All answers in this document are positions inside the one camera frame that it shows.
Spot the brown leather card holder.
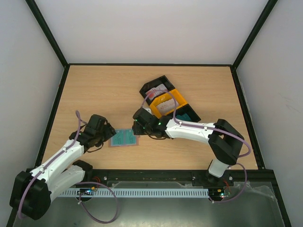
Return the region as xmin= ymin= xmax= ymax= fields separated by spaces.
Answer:
xmin=108 ymin=128 xmax=139 ymax=148

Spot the yellow bin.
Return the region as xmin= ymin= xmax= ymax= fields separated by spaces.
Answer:
xmin=149 ymin=89 xmax=188 ymax=118

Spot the black bin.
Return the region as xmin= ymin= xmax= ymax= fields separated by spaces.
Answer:
xmin=139 ymin=75 xmax=175 ymax=105
xmin=176 ymin=104 xmax=201 ymax=122

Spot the teal credit card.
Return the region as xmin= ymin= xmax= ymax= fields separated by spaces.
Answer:
xmin=110 ymin=129 xmax=125 ymax=147
xmin=124 ymin=129 xmax=137 ymax=145

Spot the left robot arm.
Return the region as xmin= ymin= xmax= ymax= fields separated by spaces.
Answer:
xmin=9 ymin=114 xmax=116 ymax=220

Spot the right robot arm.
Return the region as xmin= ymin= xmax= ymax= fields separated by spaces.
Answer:
xmin=132 ymin=108 xmax=244 ymax=185

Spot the white patterned card stack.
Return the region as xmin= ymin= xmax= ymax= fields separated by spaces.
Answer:
xmin=156 ymin=99 xmax=175 ymax=115

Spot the teal card stack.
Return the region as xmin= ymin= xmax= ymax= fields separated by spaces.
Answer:
xmin=176 ymin=113 xmax=191 ymax=122

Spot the red white card stack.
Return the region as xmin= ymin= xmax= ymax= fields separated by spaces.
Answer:
xmin=146 ymin=84 xmax=167 ymax=100

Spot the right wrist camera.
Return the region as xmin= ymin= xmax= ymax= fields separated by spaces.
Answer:
xmin=144 ymin=107 xmax=152 ymax=114

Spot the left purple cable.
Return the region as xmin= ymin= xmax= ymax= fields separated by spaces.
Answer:
xmin=18 ymin=110 xmax=119 ymax=223

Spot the purple cable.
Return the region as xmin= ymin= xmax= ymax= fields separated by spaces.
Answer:
xmin=141 ymin=89 xmax=251 ymax=204
xmin=18 ymin=110 xmax=119 ymax=223

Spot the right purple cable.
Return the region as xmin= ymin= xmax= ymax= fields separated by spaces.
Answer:
xmin=141 ymin=89 xmax=251 ymax=204

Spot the black frame rail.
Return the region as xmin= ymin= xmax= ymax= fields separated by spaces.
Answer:
xmin=84 ymin=169 xmax=277 ymax=188

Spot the light blue cable duct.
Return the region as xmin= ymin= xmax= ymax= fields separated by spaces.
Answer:
xmin=59 ymin=188 xmax=209 ymax=198

